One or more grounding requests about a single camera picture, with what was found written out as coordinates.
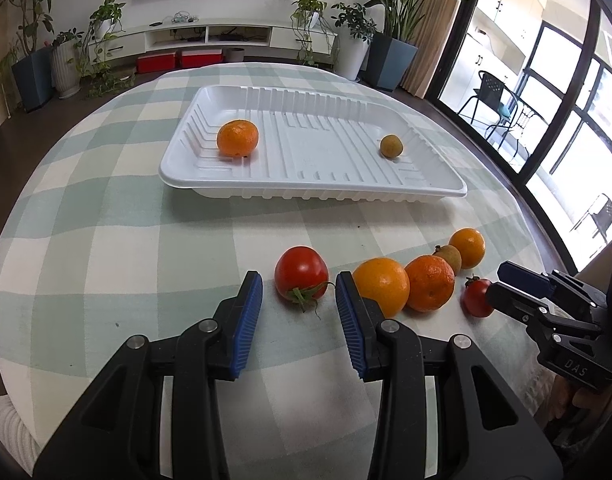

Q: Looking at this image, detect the large orange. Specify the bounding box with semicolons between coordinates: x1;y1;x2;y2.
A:
352;257;411;318

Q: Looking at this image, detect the trailing plant in white pot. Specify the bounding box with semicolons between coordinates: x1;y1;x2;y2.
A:
73;0;136;98

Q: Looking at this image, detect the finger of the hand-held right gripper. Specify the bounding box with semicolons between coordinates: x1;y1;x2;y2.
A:
497;261;609;318
485;282;603;343

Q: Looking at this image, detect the black-framed glass door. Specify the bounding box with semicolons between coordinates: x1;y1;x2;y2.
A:
436;0;612;271

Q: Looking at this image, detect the red storage box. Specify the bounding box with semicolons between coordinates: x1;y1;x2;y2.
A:
180;49;223;69
136;51;179;74

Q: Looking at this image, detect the bushy plant in white pot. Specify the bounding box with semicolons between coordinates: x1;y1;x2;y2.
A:
331;2;377;82

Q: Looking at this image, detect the small yellowish orange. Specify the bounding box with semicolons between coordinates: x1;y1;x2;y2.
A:
449;228;486;270

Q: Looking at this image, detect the black metal chair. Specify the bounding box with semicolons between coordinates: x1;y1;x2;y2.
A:
571;192;612;241
458;70;529;161

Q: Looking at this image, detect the brown kiwi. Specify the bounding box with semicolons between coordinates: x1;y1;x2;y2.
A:
432;244;462;277
380;134;405;160

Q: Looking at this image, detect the broad-leaf plant in blue pot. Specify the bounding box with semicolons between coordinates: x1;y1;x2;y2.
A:
358;0;471;92

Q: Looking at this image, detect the large red tomato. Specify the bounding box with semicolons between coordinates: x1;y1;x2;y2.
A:
274;246;337;320

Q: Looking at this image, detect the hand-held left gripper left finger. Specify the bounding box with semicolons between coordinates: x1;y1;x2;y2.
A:
33;270;264;480

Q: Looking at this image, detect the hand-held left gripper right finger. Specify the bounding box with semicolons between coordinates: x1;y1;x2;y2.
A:
335;270;567;480

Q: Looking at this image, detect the leafy tree in blue pot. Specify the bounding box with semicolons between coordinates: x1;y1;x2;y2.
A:
0;0;64;113

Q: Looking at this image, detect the person's white knit sweater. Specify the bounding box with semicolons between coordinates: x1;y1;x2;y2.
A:
0;394;39;480

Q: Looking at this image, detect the plant in white ribbed pot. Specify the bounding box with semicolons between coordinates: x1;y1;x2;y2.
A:
50;29;84;99

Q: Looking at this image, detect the white television cabinet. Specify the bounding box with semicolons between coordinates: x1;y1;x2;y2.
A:
93;17;339;68

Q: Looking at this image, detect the small red tomato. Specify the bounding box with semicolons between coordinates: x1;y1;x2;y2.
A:
461;274;496;319

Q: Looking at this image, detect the beige curtain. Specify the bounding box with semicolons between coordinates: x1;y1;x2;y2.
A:
401;0;487;101

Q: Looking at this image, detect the white plastic tray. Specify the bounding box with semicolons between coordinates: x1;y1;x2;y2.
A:
158;84;468;204

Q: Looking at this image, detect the mandarin orange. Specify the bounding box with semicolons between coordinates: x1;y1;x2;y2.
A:
405;255;455;313
216;119;260;158

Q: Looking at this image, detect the trailing plant on cabinet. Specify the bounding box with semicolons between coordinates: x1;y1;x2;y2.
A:
291;0;337;66

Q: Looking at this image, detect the person's right hand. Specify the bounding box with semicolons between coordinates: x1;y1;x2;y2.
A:
546;375;612;426

